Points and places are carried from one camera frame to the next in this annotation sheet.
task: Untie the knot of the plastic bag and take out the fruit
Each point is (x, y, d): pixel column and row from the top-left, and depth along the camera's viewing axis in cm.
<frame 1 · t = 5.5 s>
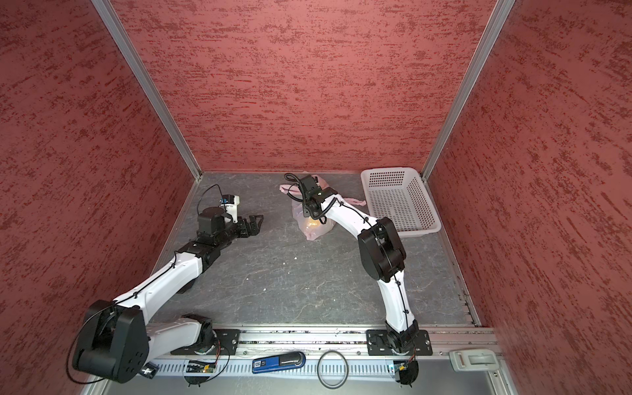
left hand: (252, 221, 86), fingers open
right hand: (314, 211, 96), fingers open
pink printed plastic bag: (310, 225, 97), point 7 cm above the table
white perforated plastic basket: (400, 194, 116), on the table

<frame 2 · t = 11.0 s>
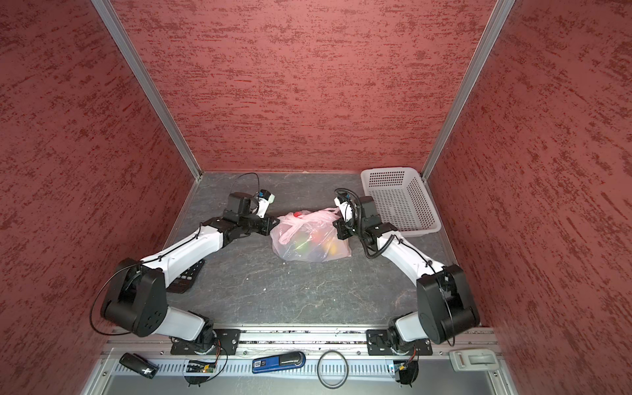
left hand: (277, 225, 88), fingers closed
right hand: (333, 227, 87), fingers closed
pink printed plastic bag: (309, 236, 91), point 8 cm above the table
the other named things where they were.

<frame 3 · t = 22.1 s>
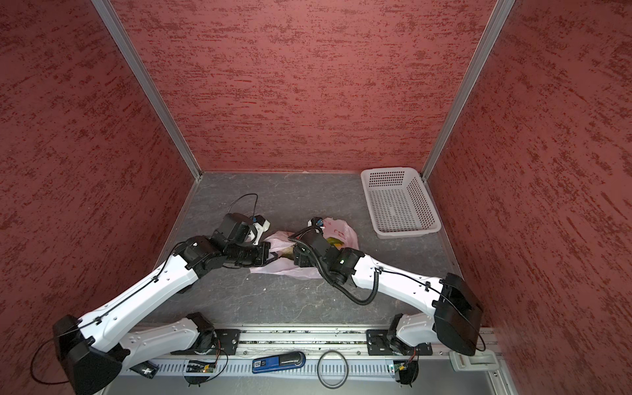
left hand: (275, 262, 73), fingers closed
right hand: (300, 256, 78), fingers open
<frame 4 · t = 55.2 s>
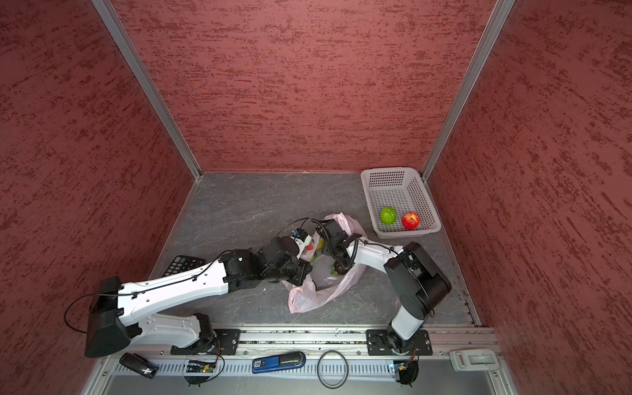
left hand: (309, 274, 73), fingers closed
right hand: (330, 251, 93), fingers open
pink printed plastic bag: (323, 284, 88), on the table
bright green bumpy fruit: (388, 216, 99), point 7 cm above the table
red apple: (410, 220, 99), point 7 cm above the table
the other named things where they were.

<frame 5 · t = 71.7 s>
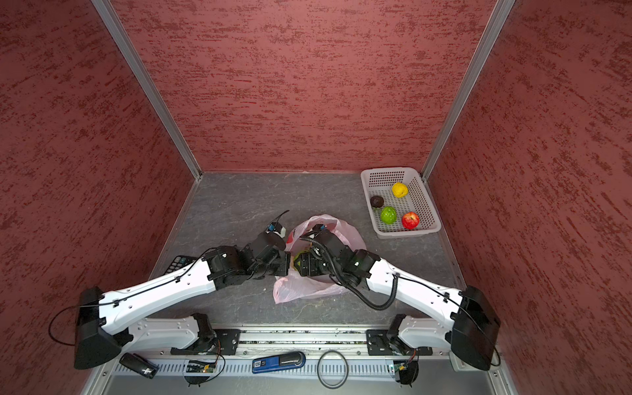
left hand: (288, 265, 74), fingers closed
right hand: (302, 269, 75), fingers open
pink printed plastic bag: (293, 287, 70), point 18 cm above the table
yellow round fruit: (400, 190, 110), point 6 cm above the table
dark purple mangosteen: (377, 201, 106), point 6 cm above the table
the other named things where they were.

